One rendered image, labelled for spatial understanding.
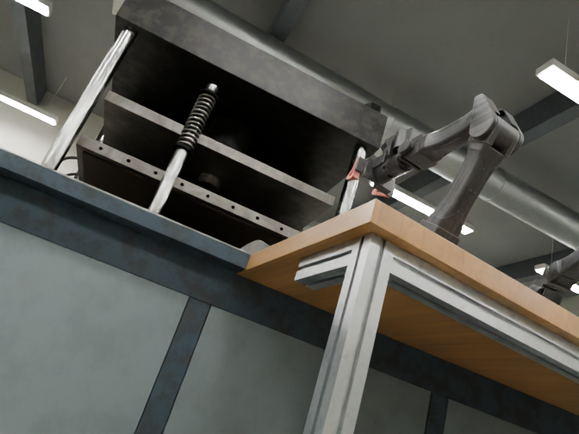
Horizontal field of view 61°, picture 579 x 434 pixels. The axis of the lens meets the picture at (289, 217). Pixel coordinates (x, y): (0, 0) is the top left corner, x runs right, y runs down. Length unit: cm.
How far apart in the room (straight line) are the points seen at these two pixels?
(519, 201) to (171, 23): 465
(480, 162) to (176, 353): 74
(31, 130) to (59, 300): 764
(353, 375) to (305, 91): 180
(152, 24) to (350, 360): 188
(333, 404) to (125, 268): 59
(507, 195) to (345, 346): 540
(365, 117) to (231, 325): 154
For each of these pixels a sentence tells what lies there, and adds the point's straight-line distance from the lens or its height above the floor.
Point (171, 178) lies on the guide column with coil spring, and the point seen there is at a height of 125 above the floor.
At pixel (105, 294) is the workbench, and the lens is 108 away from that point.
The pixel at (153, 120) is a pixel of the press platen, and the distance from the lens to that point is 221.
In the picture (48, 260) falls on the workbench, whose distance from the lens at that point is 110.
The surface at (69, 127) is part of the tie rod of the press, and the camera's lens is 206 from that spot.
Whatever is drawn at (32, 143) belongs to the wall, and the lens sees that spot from 857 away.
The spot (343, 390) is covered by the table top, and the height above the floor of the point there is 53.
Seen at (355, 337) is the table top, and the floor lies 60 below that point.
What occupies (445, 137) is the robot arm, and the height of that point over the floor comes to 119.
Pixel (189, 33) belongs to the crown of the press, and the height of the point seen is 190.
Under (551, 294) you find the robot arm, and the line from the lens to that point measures 174.
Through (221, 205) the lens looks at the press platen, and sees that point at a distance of 207.
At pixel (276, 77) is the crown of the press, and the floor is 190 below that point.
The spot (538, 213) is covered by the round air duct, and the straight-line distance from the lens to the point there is 629.
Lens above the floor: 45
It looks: 24 degrees up
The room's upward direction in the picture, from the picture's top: 19 degrees clockwise
